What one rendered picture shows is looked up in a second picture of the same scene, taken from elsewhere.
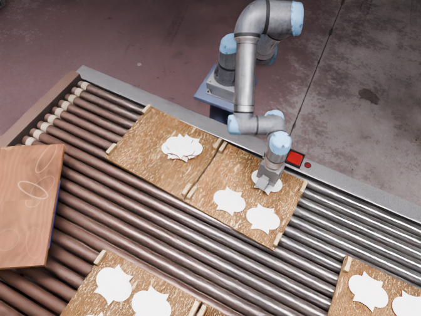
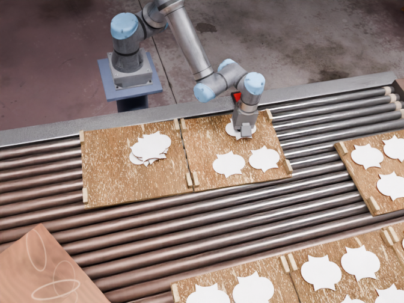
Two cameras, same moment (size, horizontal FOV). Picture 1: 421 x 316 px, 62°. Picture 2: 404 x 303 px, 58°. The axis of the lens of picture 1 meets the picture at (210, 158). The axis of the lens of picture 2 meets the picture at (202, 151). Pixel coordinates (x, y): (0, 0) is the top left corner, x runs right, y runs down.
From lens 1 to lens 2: 59 cm
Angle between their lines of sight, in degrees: 25
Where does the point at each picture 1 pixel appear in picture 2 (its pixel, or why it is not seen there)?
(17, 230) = not seen: outside the picture
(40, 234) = not seen: outside the picture
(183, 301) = (270, 266)
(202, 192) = (201, 174)
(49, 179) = (63, 265)
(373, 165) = not seen: hidden behind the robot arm
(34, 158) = (23, 260)
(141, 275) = (220, 276)
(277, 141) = (255, 82)
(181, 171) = (168, 169)
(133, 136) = (93, 169)
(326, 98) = (176, 47)
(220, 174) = (201, 149)
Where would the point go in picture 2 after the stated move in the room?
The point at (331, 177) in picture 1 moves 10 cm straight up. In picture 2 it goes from (276, 95) to (281, 80)
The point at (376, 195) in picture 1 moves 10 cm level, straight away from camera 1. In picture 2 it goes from (313, 88) to (312, 74)
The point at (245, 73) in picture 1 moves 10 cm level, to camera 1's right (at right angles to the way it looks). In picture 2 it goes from (192, 38) to (214, 27)
